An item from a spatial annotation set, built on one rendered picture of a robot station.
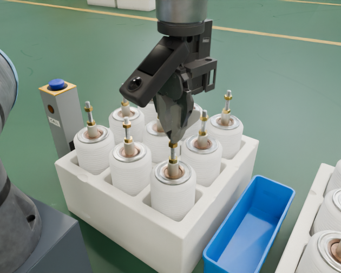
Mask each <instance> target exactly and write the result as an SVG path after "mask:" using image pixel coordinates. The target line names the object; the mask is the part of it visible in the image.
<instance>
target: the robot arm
mask: <svg viewBox="0 0 341 273"><path fill-rule="evenodd" d="M207 7H208V0H155V10H156V18H157V19H158V20H157V26H158V32H159V33H161V34H164V35H168V37H167V36H163V37H162V39H161V40H159V42H158V43H157V44H156V46H155V47H154V48H153V49H152V50H151V51H150V53H149V54H148V55H147V56H146V57H145V59H144V60H143V61H142V62H141V63H140V64H139V66H138V67H137V68H136V69H135V70H134V71H133V73H132V74H131V75H130V77H129V78H127V80H126V81H125V82H124V84H123V85H122V86H121V87H120V89H119V92H120V93H121V94H122V96H123V97H124V98H125V99H127V100H128V101H130V102H132V103H134V104H136V105H137V106H139V107H141V108H145V107H146V106H147V105H148V103H149V102H150V101H151V99H153V102H154V106H155V110H156V112H157V114H158V117H159V120H160V123H161V126H162V128H163V130H164V132H165V134H166V136H167V137H168V138H169V139H171V138H172V139H173V141H174V142H175V143H177V142H179V141H180V140H181V139H182V137H183V136H184V134H185V131H186V130H187V129H188V128H190V126H192V125H193V124H195V123H196V122H197V121H198V120H199V119H200V115H201V113H200V111H199V110H196V109H193V108H194V99H193V97H192V95H197V94H199V93H201V92H203V90H205V93H206V92H209V91H211V90H213V89H215V79H216V73H217V61H218V60H216V59H214V58H211V57H210V51H211V37H212V23H213V20H211V19H206V18H207ZM213 69H214V73H213V83H211V84H209V82H210V75H211V70H213ZM17 96H18V75H17V71H16V69H15V66H14V65H13V63H12V61H11V60H10V59H9V58H8V56H7V55H6V54H5V53H4V52H3V51H1V50H0V135H1V132H2V130H3V127H4V125H5V122H6V120H7V118H8V115H9V113H10V111H11V110H12V108H13V106H14V105H15V102H16V100H17ZM41 232H42V220H41V217H40V214H39V212H38V209H37V207H36V205H35V204H34V202H33V201H32V200H31V199H30V198H29V197H28V196H26V195H25V194H24V193H23V192H22V191H21V190H20V189H19V188H18V187H16V186H15V185H14V184H13V183H12V182H11V181H10V179H9V177H8V175H7V173H6V170H5V168H4V165H3V163H2V161H1V159H0V273H14V272H15V271H16V270H17V269H18V268H19V267H20V266H21V265H22V264H23V263H24V262H25V261H26V260H27V259H28V258H29V256H30V255H31V254H32V252H33V251H34V249H35V247H36V246H37V244H38V241H39V239H40V236H41Z"/></svg>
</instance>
